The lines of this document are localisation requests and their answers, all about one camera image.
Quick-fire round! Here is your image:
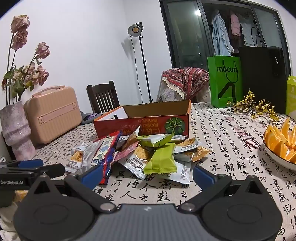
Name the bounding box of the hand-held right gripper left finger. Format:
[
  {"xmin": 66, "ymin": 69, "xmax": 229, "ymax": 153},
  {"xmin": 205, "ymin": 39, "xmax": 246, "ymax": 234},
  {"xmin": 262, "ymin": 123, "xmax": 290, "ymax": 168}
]
[{"xmin": 29, "ymin": 163, "xmax": 117, "ymax": 214}]

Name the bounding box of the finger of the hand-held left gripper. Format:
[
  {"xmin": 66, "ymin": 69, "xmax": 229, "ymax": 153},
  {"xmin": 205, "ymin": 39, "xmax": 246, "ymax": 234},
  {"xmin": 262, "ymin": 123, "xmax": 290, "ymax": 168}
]
[
  {"xmin": 23, "ymin": 164, "xmax": 65, "ymax": 180},
  {"xmin": 0, "ymin": 159, "xmax": 44, "ymax": 169}
]

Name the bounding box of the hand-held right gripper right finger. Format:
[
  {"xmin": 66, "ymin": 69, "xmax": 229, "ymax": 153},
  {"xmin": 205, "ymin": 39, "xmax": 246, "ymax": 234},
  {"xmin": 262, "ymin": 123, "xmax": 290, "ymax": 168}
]
[{"xmin": 179, "ymin": 165, "xmax": 266, "ymax": 214}]

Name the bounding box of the pile of snack packets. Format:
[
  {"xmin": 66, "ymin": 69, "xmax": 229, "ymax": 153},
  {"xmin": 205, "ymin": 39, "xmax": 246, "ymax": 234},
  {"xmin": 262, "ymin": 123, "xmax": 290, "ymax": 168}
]
[{"xmin": 65, "ymin": 126, "xmax": 211, "ymax": 184}]

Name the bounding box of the orange cardboard box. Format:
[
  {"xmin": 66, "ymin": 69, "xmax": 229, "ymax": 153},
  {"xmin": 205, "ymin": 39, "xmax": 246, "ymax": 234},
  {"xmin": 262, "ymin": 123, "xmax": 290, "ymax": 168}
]
[{"xmin": 93, "ymin": 100, "xmax": 192, "ymax": 139}]

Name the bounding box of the pink textured vase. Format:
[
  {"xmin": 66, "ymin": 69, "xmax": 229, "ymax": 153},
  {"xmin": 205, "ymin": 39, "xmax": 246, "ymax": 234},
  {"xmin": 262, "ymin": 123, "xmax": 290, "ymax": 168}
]
[{"xmin": 0, "ymin": 101, "xmax": 36, "ymax": 161}]

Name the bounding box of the pink hard-shell suitcase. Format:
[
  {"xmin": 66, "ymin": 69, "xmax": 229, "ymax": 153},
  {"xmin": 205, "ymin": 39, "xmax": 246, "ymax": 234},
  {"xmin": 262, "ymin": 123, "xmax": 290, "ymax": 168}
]
[{"xmin": 24, "ymin": 85, "xmax": 82, "ymax": 144}]

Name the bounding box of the grey purple cloth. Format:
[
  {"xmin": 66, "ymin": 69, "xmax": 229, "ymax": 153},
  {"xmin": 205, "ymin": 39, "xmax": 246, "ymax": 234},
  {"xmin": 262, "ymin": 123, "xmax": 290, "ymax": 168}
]
[{"xmin": 81, "ymin": 111, "xmax": 103, "ymax": 126}]

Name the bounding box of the white bowl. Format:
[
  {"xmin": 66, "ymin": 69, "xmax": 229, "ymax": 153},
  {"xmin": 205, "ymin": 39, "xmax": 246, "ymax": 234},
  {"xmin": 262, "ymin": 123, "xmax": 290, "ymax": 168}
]
[{"xmin": 262, "ymin": 130, "xmax": 296, "ymax": 171}]

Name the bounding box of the dark wooden chair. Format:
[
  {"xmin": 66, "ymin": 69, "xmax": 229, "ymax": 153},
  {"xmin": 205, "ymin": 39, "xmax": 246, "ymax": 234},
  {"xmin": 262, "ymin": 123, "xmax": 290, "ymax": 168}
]
[{"xmin": 86, "ymin": 81, "xmax": 121, "ymax": 114}]

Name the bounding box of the green paper bag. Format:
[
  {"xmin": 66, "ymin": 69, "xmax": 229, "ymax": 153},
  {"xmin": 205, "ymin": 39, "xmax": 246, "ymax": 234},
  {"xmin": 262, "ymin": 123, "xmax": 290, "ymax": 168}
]
[{"xmin": 207, "ymin": 56, "xmax": 243, "ymax": 108}]

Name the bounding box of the yellow flower branch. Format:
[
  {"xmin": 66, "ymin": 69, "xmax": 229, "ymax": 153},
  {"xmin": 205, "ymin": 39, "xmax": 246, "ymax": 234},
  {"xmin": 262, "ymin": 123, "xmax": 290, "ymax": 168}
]
[{"xmin": 227, "ymin": 89, "xmax": 280, "ymax": 122}]

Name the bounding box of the red patterned blanket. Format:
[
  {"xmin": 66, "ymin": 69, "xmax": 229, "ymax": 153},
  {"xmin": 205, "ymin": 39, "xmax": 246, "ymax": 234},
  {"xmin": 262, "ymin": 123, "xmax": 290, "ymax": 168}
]
[{"xmin": 162, "ymin": 67, "xmax": 210, "ymax": 100}]

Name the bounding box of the black paper bag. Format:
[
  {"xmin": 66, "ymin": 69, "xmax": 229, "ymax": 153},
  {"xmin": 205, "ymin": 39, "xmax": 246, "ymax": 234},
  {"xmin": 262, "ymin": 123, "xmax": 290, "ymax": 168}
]
[{"xmin": 238, "ymin": 27, "xmax": 290, "ymax": 114}]

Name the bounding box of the light green carton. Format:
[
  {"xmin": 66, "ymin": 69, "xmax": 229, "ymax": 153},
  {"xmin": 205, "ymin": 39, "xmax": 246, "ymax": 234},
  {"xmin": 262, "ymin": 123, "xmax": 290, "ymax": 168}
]
[{"xmin": 285, "ymin": 75, "xmax": 296, "ymax": 116}]

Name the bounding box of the light blue hanging shirt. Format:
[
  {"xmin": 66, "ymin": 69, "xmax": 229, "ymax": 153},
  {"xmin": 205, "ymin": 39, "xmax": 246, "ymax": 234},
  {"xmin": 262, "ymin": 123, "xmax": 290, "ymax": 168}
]
[{"xmin": 211, "ymin": 9, "xmax": 234, "ymax": 56}]

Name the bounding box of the dark framed sliding glass door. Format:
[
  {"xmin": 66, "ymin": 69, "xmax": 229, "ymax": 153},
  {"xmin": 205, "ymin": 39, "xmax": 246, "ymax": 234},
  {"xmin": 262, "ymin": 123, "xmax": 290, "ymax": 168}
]
[{"xmin": 159, "ymin": 0, "xmax": 292, "ymax": 77}]

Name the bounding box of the white hanging garment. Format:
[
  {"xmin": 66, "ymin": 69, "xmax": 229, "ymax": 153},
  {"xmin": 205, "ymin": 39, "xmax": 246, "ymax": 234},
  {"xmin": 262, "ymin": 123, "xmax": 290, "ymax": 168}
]
[{"xmin": 240, "ymin": 16, "xmax": 258, "ymax": 47}]

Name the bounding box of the studio light on stand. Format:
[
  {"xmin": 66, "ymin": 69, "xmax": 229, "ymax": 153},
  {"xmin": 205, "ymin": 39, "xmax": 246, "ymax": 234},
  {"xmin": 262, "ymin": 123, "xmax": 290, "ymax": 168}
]
[{"xmin": 128, "ymin": 22, "xmax": 153, "ymax": 103}]

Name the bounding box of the pink hanging garment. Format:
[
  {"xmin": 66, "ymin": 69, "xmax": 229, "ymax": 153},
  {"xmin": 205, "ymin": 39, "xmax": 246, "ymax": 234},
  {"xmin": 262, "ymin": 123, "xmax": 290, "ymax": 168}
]
[{"xmin": 230, "ymin": 13, "xmax": 241, "ymax": 37}]

